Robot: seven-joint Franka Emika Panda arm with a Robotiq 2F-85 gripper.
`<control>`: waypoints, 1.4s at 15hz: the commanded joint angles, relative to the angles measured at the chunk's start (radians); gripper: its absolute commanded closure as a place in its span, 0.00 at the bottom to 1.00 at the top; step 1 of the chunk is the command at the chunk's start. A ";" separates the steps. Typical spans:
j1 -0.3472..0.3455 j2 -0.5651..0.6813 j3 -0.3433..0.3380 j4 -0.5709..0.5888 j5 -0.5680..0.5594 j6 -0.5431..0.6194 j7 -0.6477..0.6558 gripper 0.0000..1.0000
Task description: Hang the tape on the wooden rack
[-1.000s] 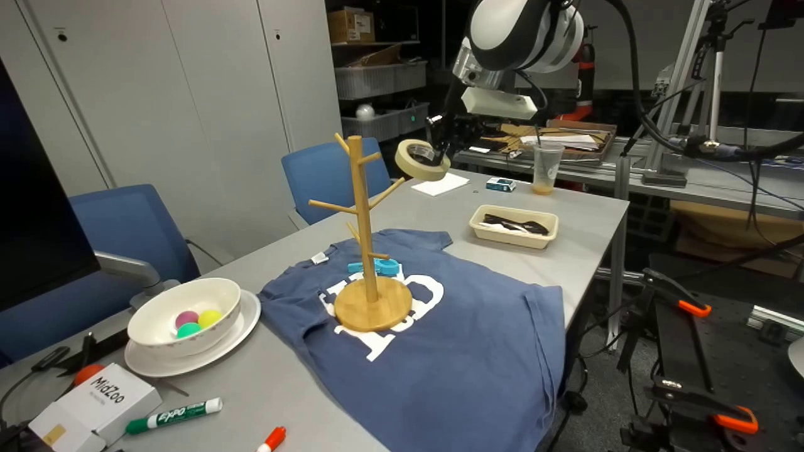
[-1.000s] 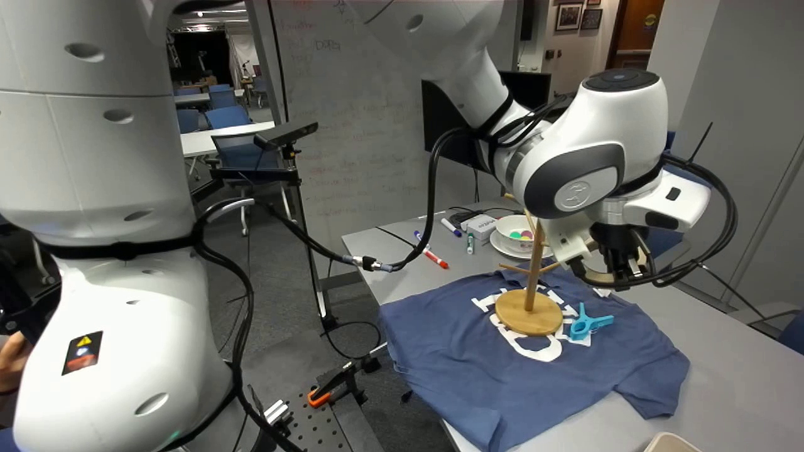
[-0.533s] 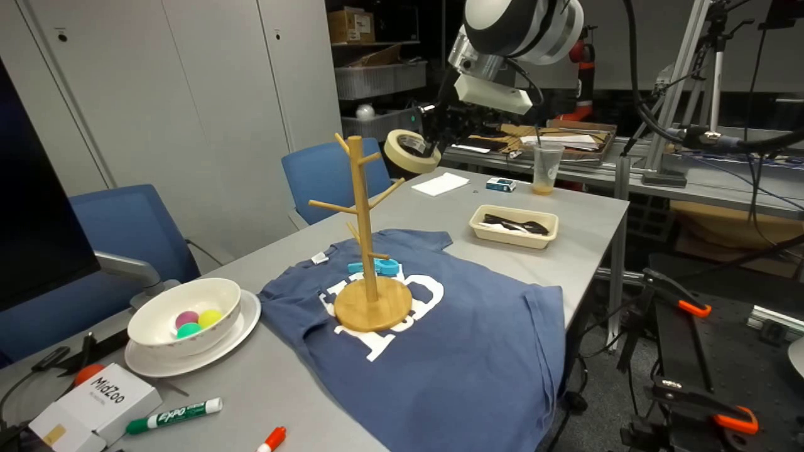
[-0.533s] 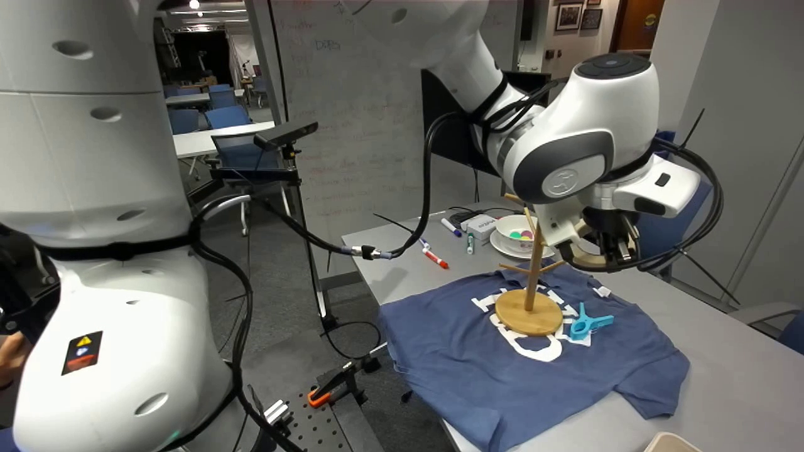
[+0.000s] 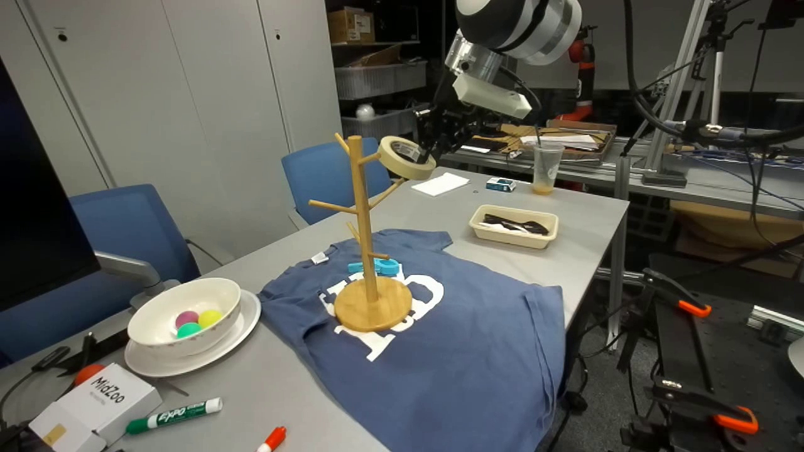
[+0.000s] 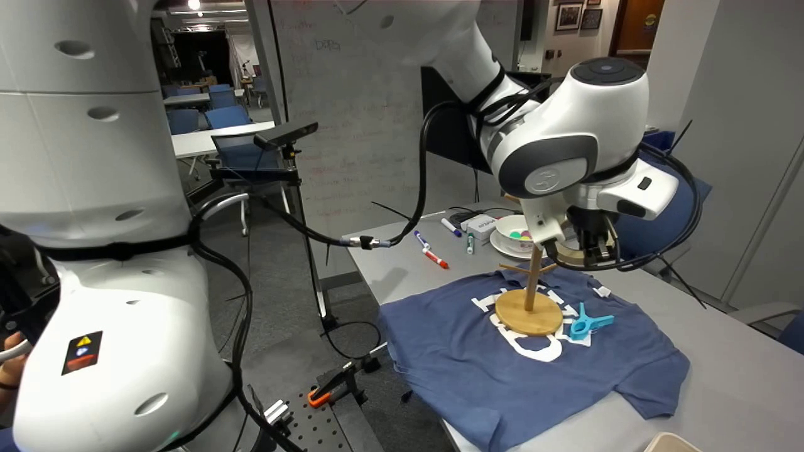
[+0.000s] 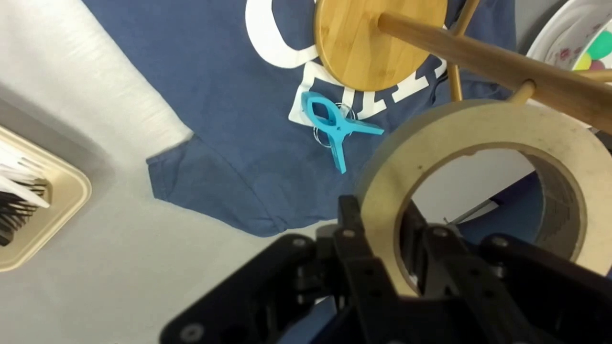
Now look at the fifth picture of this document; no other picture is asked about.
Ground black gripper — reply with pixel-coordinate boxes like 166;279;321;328
392;77;486;166

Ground beige masking tape roll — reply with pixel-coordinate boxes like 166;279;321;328
375;134;439;184

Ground wooden mug tree rack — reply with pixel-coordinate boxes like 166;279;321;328
307;131;414;333

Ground grey shelf bin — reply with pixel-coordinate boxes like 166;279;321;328
333;57;430;102
339;101;435;144

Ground white paper sheet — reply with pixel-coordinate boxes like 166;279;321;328
409;170;471;199

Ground small blue office chair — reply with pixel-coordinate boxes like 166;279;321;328
278;136;395;229

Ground black items in tray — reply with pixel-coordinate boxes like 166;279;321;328
481;211;552;238

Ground clear plastic cup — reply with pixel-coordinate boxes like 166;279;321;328
530;145;561;199

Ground beige plastic tray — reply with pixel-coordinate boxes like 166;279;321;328
468;204;562;253

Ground brown cardboard box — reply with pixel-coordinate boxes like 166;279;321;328
323;6;376;46

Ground wooden boards pile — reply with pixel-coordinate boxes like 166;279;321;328
468;120;621;166

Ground red background device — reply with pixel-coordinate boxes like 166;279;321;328
566;23;599;122

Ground blue printed t-shirt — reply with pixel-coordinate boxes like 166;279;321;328
258;229;567;452

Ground white bowl with toys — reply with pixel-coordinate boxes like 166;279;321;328
123;289;263;380

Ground grey metal cabinet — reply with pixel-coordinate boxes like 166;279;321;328
0;0;344;264

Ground large blue office chair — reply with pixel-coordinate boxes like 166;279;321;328
0;184;203;367

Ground red whiteboard marker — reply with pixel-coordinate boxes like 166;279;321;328
255;425;289;452

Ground green whiteboard marker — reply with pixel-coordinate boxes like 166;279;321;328
123;394;226;437

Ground black floor case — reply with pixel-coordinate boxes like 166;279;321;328
650;291;804;452

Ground black monitor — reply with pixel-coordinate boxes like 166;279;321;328
0;57;102;313

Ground white cardboard box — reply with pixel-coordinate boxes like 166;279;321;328
25;362;164;452

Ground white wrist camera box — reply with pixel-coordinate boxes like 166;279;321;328
450;68;535;120

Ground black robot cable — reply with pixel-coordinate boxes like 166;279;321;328
621;0;804;150

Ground aluminium frame post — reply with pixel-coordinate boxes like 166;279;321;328
640;0;713;189

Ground orange handled short clamp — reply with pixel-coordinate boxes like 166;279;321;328
640;267;715;322

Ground orange handled tool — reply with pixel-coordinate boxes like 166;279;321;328
69;358;111;386

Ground orange handled long clamp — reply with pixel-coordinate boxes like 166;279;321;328
650;376;763;439

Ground black desk cable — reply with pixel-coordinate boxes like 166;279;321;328
0;328;131;421

